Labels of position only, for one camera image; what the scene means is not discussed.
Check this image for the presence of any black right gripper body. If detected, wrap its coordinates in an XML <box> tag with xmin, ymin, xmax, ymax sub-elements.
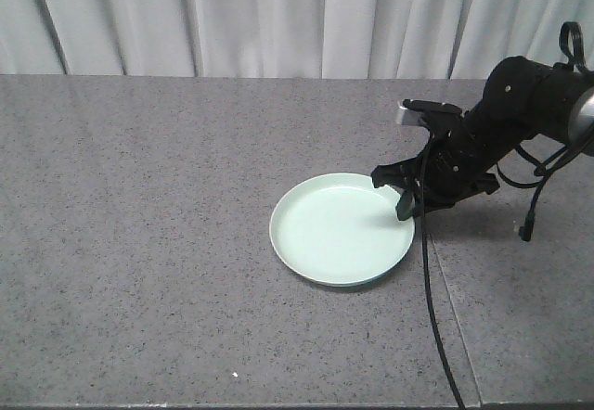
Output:
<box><xmin>407</xmin><ymin>112</ymin><xmax>499</xmax><ymax>215</ymax></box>

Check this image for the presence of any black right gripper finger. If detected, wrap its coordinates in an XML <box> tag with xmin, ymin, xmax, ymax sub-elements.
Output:
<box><xmin>370</xmin><ymin>161</ymin><xmax>413</xmax><ymax>188</ymax></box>
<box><xmin>395</xmin><ymin>190</ymin><xmax>414</xmax><ymax>221</ymax></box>

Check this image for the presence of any pale green round plate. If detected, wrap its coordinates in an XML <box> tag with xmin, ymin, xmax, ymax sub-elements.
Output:
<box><xmin>269</xmin><ymin>173</ymin><xmax>415</xmax><ymax>288</ymax></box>

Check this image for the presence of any black camera cable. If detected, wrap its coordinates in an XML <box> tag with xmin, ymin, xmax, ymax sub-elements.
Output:
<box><xmin>420</xmin><ymin>122</ymin><xmax>467</xmax><ymax>410</ymax></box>

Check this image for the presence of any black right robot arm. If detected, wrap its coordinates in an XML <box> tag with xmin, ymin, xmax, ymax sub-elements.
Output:
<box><xmin>371</xmin><ymin>57</ymin><xmax>593</xmax><ymax>220</ymax></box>

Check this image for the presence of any white pleated curtain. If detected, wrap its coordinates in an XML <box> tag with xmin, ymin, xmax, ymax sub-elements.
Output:
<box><xmin>1</xmin><ymin>0</ymin><xmax>593</xmax><ymax>79</ymax></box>

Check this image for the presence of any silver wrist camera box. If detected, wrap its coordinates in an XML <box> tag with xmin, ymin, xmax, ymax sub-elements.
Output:
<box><xmin>396</xmin><ymin>99</ymin><xmax>428</xmax><ymax>127</ymax></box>

